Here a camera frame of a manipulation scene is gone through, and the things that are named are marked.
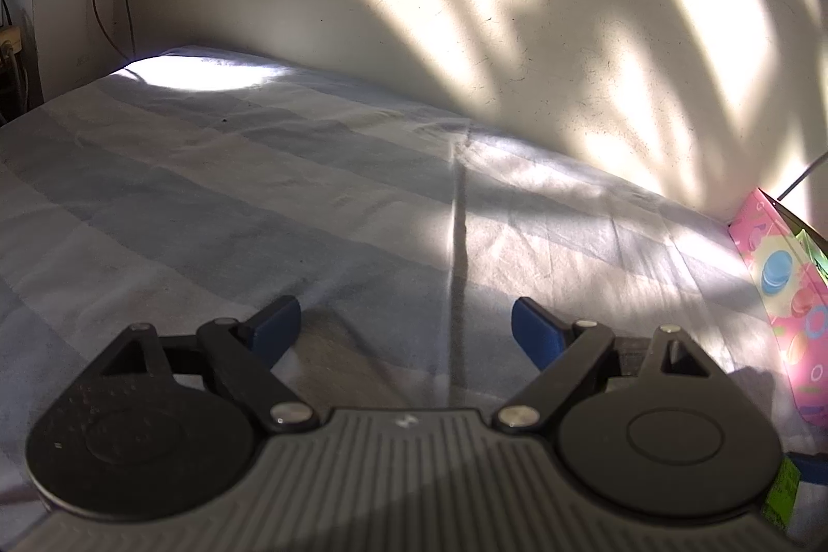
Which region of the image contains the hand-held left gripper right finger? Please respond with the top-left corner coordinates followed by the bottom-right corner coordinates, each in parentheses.
top-left (495, 296), bottom-right (711, 434)

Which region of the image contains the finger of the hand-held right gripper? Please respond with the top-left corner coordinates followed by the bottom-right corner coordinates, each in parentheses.
top-left (786, 452), bottom-right (828, 487)

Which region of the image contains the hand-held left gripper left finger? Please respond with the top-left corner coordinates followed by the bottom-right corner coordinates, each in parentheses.
top-left (100, 295), bottom-right (319, 432)

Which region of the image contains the pink biscuit tin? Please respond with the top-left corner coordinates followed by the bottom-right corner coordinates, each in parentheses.
top-left (728, 188), bottom-right (828, 430)

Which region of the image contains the grey flat cable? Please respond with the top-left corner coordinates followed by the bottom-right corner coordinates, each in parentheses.
top-left (778, 154), bottom-right (828, 202)

